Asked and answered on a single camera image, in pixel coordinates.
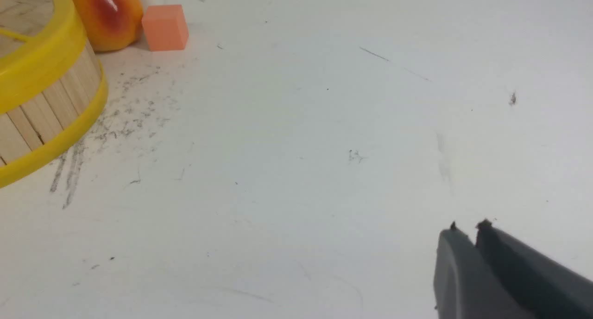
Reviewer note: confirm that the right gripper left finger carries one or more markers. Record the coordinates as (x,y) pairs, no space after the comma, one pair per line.
(464,285)

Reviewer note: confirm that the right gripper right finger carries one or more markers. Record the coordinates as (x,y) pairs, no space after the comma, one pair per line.
(540,285)

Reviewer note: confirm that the yellow wooden steamer basket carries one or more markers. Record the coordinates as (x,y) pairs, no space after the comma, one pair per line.
(52,86)

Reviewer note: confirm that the orange cube block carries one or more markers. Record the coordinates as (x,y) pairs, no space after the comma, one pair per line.
(165,28)

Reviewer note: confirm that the orange red toy fruit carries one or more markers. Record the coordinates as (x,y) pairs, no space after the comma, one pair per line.
(111,25)

